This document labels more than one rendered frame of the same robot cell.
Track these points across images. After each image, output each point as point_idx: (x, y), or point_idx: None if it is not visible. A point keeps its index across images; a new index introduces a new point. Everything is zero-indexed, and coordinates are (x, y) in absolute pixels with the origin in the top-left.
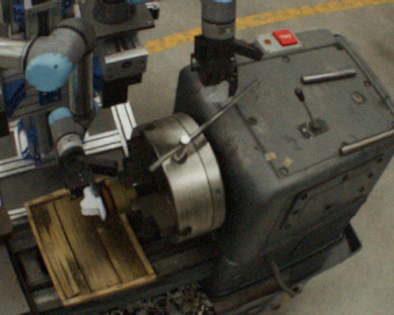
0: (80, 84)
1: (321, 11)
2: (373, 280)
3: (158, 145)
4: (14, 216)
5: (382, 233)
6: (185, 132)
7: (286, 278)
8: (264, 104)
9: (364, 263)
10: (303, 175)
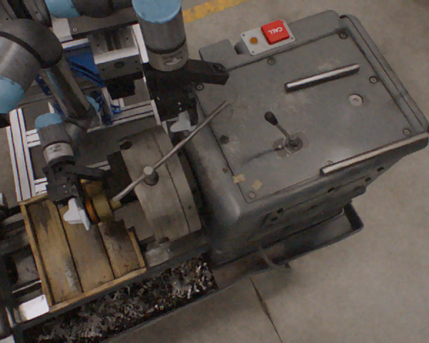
0: (61, 91)
1: None
2: (384, 241)
3: (131, 166)
4: (46, 184)
5: (395, 192)
6: (158, 151)
7: (281, 249)
8: (239, 119)
9: (372, 221)
10: (273, 199)
